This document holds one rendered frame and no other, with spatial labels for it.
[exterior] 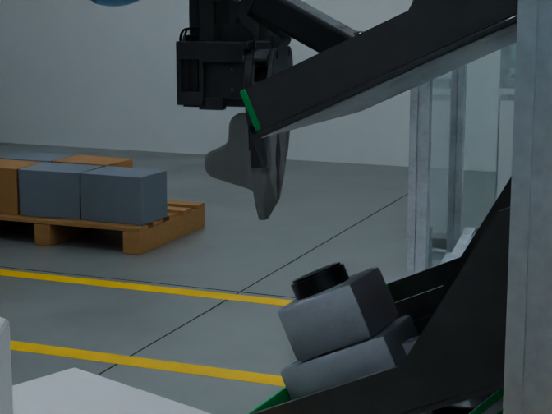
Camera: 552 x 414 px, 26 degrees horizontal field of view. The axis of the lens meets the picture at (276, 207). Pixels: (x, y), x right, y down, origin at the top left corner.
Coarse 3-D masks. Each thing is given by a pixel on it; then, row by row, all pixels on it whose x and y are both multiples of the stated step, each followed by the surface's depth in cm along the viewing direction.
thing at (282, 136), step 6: (282, 132) 101; (282, 138) 101; (276, 144) 101; (282, 144) 101; (276, 150) 101; (282, 150) 102; (276, 156) 101; (282, 156) 102; (276, 162) 101; (282, 162) 102; (282, 168) 102; (282, 174) 102; (276, 180) 101; (282, 180) 102; (276, 204) 102
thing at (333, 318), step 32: (320, 288) 61; (352, 288) 60; (384, 288) 63; (288, 320) 62; (320, 320) 61; (352, 320) 60; (384, 320) 62; (320, 352) 61; (352, 352) 60; (384, 352) 60; (288, 384) 62; (320, 384) 61
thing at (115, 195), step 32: (0, 160) 689; (32, 160) 691; (64, 160) 689; (96, 160) 689; (128, 160) 693; (0, 192) 665; (32, 192) 657; (64, 192) 650; (96, 192) 642; (128, 192) 634; (160, 192) 650; (0, 224) 701; (64, 224) 646; (96, 224) 638; (128, 224) 638; (160, 224) 651; (192, 224) 688
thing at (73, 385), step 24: (24, 384) 169; (48, 384) 169; (72, 384) 169; (96, 384) 169; (120, 384) 169; (24, 408) 159; (48, 408) 159; (72, 408) 159; (96, 408) 159; (120, 408) 159; (144, 408) 159; (168, 408) 159; (192, 408) 159
